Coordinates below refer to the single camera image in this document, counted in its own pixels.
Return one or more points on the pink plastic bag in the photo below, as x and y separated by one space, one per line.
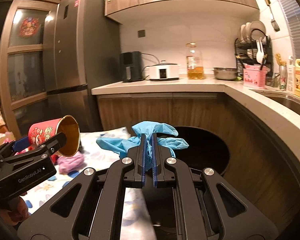
22 151

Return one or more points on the black air fryer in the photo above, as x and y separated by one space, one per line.
130 66

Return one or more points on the purple glove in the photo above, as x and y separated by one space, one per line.
71 163

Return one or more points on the wooden glass door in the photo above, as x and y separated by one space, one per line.
27 80

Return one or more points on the red paper decoration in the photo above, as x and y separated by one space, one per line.
30 27

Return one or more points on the kitchen counter with wooden cabinets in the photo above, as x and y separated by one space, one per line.
165 86

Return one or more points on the cooking oil bottle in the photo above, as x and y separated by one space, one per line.
195 65

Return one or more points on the black trash bin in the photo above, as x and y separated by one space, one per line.
202 150

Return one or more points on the metal slotted spatula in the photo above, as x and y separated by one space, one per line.
275 25

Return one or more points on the dark wall socket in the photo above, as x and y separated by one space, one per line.
141 33

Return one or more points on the small white plate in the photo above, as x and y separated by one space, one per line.
245 31

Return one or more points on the white rice cooker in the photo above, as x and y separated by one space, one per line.
162 72

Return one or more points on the window blind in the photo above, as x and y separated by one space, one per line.
295 17

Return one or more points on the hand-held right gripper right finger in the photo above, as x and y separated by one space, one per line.
154 165

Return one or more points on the large white plate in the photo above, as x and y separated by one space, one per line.
258 27

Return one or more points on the pink utensil holder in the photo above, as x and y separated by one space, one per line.
253 78

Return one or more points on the white plastic bottle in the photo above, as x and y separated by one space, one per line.
290 77

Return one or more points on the blue nitrile glove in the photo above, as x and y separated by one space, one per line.
150 127

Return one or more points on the red paper cup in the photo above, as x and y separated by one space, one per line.
45 130

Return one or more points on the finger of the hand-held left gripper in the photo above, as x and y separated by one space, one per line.
52 142
21 143

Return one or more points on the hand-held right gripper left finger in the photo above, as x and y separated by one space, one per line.
143 165

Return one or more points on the black dish rack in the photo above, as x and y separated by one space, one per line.
240 52

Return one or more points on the steel basin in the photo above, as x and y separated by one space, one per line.
225 74

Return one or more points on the silver green drink can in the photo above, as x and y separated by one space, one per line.
283 80

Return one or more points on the steel sink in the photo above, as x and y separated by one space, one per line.
290 102

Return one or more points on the dark steel refrigerator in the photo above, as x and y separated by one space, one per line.
85 55

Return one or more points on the person's left hand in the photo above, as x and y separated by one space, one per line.
18 208

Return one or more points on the pale cloth bundle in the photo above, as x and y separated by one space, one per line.
5 136

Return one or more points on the blue floral bedsheet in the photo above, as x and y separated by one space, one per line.
105 161

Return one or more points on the white rice paddle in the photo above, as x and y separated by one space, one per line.
259 53

